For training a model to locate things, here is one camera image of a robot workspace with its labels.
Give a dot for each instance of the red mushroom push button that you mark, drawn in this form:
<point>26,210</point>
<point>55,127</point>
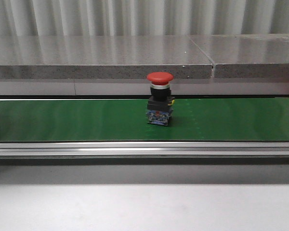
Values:
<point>159,106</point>

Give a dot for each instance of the green conveyor belt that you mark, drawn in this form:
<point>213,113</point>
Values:
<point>225,119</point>

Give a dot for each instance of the grey stone ledge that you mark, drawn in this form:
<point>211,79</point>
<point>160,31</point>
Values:
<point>133,57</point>

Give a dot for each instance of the aluminium conveyor frame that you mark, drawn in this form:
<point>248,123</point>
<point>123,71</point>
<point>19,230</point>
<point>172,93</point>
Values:
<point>145,153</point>

